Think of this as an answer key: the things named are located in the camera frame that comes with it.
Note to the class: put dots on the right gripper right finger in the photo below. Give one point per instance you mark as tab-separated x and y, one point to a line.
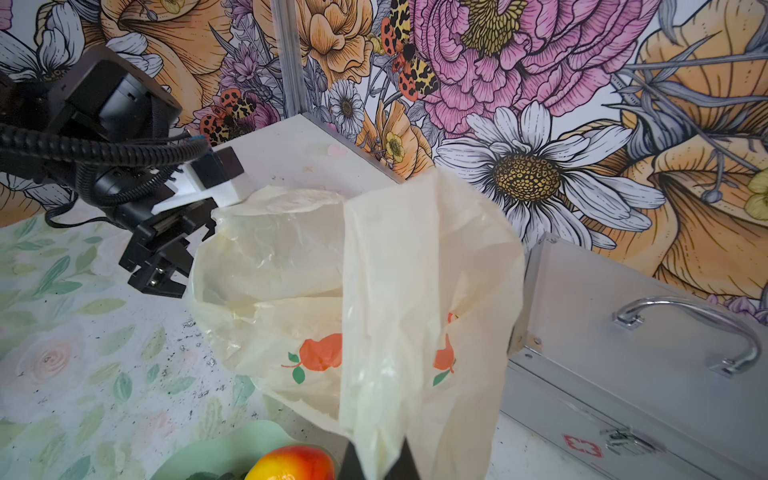
404	468

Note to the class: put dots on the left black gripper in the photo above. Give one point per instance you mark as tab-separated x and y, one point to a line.
162	209

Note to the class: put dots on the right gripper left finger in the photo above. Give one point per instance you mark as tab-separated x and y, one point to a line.
350	467

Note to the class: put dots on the translucent plastic bag orange print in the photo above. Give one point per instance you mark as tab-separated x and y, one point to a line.
385	318

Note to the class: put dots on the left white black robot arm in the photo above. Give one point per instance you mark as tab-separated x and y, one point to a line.
103	130

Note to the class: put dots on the red yellow mango upper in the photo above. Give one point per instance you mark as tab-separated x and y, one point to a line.
297	462

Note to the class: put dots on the light green wavy plate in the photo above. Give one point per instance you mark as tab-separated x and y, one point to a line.
231	455

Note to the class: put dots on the silver metal first aid case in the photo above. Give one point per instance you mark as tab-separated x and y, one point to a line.
634	378

